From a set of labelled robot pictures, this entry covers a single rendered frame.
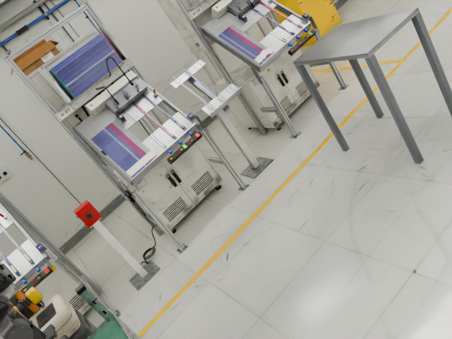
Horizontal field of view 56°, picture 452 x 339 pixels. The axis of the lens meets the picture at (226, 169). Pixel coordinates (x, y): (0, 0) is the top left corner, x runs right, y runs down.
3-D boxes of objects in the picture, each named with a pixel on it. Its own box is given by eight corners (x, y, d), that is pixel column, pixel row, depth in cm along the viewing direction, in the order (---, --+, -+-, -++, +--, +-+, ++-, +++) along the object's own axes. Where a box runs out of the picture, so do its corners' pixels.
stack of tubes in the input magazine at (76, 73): (123, 60, 347) (102, 31, 337) (74, 98, 331) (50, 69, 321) (119, 62, 358) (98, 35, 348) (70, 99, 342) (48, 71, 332)
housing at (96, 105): (140, 85, 364) (137, 74, 351) (96, 121, 349) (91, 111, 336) (134, 80, 367) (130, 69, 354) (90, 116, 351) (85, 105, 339)
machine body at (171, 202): (226, 184, 391) (187, 132, 367) (171, 238, 369) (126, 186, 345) (196, 176, 447) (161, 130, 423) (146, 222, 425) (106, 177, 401)
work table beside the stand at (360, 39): (420, 164, 261) (367, 53, 230) (342, 151, 323) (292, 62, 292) (463, 118, 272) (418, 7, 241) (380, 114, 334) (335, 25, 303)
